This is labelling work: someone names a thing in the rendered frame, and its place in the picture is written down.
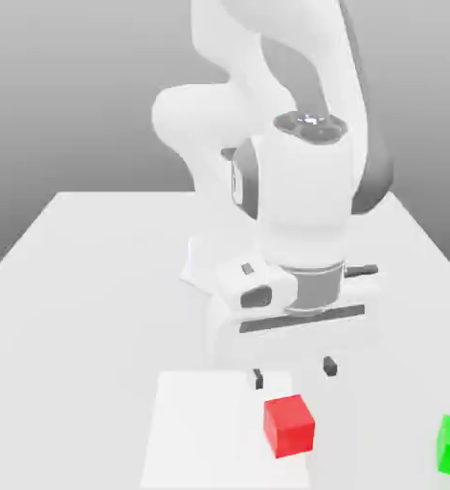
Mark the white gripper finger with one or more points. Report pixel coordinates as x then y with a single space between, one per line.
330 366
258 379

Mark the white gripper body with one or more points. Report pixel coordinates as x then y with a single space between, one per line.
301 337

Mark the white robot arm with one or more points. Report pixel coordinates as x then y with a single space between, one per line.
301 183

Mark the small red cube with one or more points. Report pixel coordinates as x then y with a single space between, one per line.
288 427

